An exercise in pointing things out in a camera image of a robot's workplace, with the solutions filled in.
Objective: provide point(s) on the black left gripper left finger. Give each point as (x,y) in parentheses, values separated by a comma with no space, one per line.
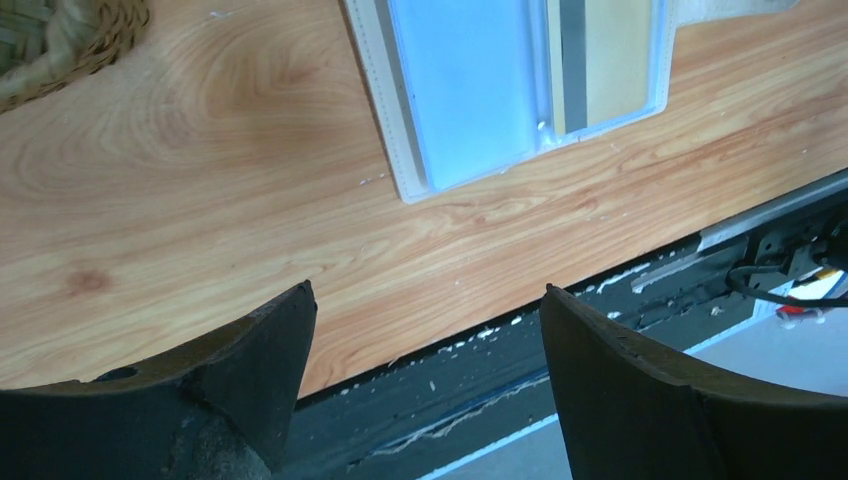
(216,407)

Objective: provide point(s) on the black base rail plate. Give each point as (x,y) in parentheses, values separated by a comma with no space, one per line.
(433,409)

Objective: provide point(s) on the beige leather card holder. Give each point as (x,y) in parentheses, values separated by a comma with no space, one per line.
(461,89)

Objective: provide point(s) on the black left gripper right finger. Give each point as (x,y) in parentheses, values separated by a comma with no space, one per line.
(630,407)

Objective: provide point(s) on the woven straw divided tray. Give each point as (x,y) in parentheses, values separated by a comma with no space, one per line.
(46,45)

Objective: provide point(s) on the gold card in holder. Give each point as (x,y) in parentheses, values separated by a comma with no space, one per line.
(600,61)

